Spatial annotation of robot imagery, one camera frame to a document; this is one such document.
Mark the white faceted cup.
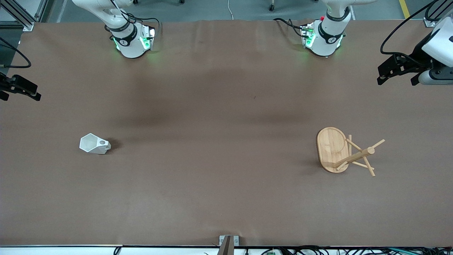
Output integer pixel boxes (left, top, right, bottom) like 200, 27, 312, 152
79, 133, 111, 155

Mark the wooden cup rack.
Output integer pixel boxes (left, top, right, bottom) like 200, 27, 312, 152
316, 127, 385, 177

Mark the white table edge strip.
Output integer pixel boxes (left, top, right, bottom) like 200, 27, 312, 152
0, 245, 453, 255

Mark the brown table cover sheet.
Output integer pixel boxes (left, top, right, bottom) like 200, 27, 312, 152
0, 19, 453, 247

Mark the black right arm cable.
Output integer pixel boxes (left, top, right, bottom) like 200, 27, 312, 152
0, 37, 32, 69

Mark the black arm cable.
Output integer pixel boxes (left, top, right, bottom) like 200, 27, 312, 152
0, 37, 32, 69
380, 0, 453, 68

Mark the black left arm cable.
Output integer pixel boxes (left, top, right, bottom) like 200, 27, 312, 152
380, 0, 453, 68

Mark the aluminium frame post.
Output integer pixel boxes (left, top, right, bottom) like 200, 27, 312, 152
423, 0, 453, 28
0, 0, 47, 32

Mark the black cable bundle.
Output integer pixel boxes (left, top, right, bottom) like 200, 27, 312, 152
260, 245, 453, 255

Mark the grey metal bracket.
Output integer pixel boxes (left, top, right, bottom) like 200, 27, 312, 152
217, 235, 240, 255

